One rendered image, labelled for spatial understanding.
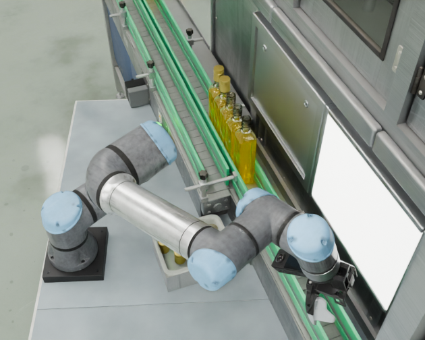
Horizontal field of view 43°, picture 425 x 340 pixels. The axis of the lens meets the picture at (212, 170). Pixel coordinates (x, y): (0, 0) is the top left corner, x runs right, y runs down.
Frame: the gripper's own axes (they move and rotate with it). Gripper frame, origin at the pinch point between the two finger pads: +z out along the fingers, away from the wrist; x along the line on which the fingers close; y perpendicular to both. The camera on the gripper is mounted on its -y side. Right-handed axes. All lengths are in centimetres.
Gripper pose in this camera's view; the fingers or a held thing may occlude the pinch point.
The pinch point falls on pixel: (324, 292)
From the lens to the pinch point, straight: 126.4
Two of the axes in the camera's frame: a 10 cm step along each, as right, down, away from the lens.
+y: 8.5, 2.5, -4.6
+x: 4.3, -8.3, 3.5
